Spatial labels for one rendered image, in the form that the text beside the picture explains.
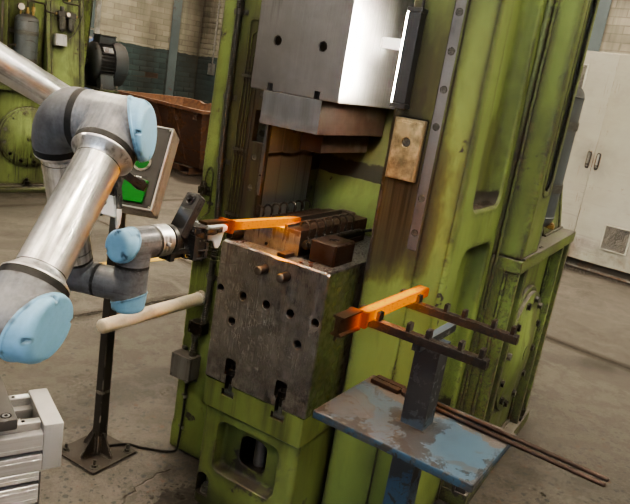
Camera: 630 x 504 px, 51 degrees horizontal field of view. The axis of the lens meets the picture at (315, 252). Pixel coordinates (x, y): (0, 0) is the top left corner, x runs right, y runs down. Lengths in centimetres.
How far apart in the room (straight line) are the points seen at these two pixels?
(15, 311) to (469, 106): 125
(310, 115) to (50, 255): 97
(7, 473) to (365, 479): 121
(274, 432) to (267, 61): 109
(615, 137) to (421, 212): 525
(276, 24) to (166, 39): 945
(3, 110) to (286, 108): 480
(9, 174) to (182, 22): 566
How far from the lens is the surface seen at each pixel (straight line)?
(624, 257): 706
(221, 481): 229
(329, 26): 188
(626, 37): 783
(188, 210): 161
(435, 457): 153
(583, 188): 712
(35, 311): 108
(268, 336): 198
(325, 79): 187
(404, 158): 189
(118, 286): 152
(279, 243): 197
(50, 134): 135
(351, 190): 237
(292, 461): 208
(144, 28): 1116
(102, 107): 130
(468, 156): 184
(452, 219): 187
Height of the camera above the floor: 142
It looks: 14 degrees down
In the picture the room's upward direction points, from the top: 9 degrees clockwise
